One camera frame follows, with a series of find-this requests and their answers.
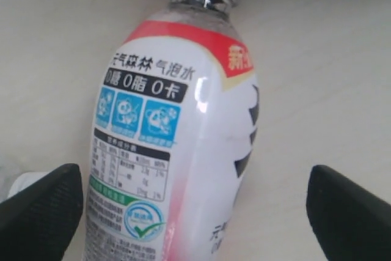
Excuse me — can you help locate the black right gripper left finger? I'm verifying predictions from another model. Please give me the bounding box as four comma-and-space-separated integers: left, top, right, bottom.
1, 163, 83, 260

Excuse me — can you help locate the pink drink bottle black cap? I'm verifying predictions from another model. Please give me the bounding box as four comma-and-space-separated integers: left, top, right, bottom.
82, 0, 259, 260

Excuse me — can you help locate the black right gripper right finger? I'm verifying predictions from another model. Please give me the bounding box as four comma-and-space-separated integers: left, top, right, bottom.
306, 164, 390, 260

